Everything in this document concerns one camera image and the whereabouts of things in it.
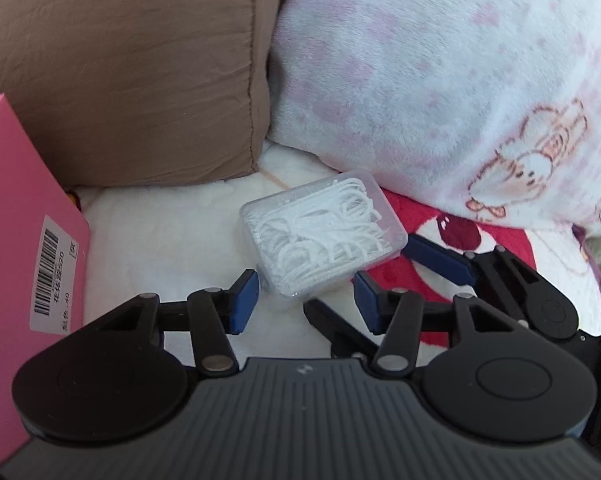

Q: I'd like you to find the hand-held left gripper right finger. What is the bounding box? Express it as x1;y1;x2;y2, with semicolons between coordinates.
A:
353;270;526;377

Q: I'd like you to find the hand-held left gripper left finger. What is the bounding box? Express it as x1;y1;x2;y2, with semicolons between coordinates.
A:
98;269;260;379

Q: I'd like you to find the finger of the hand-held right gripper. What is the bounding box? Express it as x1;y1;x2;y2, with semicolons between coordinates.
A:
401;234;541;324
303;298;381;361

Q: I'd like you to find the clear floss pick box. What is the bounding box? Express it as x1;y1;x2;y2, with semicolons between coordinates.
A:
239;171;409;302

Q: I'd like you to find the pink cardboard box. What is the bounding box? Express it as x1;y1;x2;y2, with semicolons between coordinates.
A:
0;92;91;466

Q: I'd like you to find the bear and strawberry printed blanket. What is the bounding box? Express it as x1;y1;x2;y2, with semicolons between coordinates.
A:
70;140;601;361

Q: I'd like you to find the pink checked cartoon pillow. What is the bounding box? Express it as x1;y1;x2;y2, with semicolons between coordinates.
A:
268;0;601;238

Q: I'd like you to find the brown embroidered pillow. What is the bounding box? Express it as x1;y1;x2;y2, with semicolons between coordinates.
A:
0;0;294;188

